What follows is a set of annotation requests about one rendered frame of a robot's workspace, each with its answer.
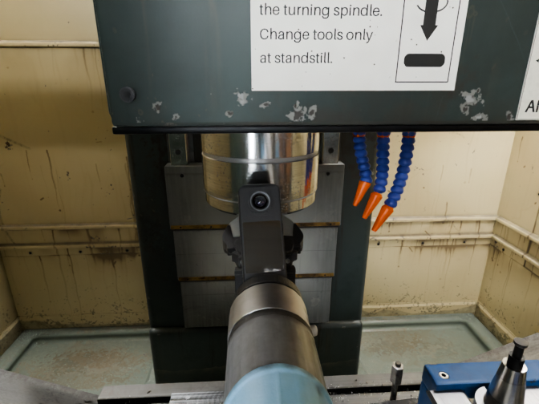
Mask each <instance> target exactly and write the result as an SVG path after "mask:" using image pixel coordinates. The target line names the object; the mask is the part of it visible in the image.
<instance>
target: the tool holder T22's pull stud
mask: <svg viewBox="0 0 539 404"><path fill-rule="evenodd" d="M513 343H514V344H515V346H514V349H513V350H512V351H509V355H508V358H507V364H508V365H509V366H510V367H511V368H513V369H515V370H522V369H523V366H524V364H525V356H524V355H523V353H524V351H525V349H526V348H528V346H529V343H528V342H527V341H526V340H525V339H523V338H520V337H515V338H514V339H513Z"/></svg>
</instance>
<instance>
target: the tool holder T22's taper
mask: <svg viewBox="0 0 539 404"><path fill-rule="evenodd" d="M526 378H527V367H526V365H525V364H524V366H523V369H522V370H515V369H513V368H511V367H510V366H509V365H508V364H507V358H503V360H502V362H501V364H500V365H499V367H498V369H497V371H496V373H495V375H494V377H493V379H492V381H491V382H490V384H489V386H488V389H487V390H486V392H485V393H484V397H483V400H484V404H525V389H526Z"/></svg>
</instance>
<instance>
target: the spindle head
mask: <svg viewBox="0 0 539 404"><path fill-rule="evenodd" d="M92 1H93V6H94V12H95V23H96V29H97V35H98V40H99V50H100V56H101V62H102V68H103V78H104V84H105V90H106V95H107V105H108V111H109V114H110V116H111V121H112V124H113V126H114V127H113V128H112V132H113V134H115V135H134V134H235V133H337V132H438V131H539V120H515V118H516V114H517V108H518V104H519V100H520V97H521V90H522V86H523V82H524V79H525V72H526V68H527V65H528V61H529V54H530V51H531V46H532V43H533V36H534V32H535V29H536V25H537V18H538V15H539V0H468V10H467V15H466V20H465V25H464V34H463V39H462V44H461V50H460V59H459V64H458V69H457V74H456V83H455V89H454V91H252V71H251V20H250V0H92Z"/></svg>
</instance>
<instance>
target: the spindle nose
mask: <svg viewBox="0 0 539 404"><path fill-rule="evenodd" d="M319 142H320V133H235V134H201V150H202V153H201V157H202V170H203V182H204V190H205V197H206V201H207V202H208V204H210V205H211V206H212V207H214V208H215V209H217V210H219V211H221V212H225V213H228V214H233V215H237V216H239V211H238V191H239V189H240V187H241V186H243V185H246V184H276V185H277V186H278V187H279V190H280V197H281V207H282V215H287V214H291V213H295V212H299V211H301V210H303V209H305V208H307V207H309V206H310V205H311V204H312V203H313V202H314V201H315V197H316V190H317V188H318V159H319V151H318V149H319Z"/></svg>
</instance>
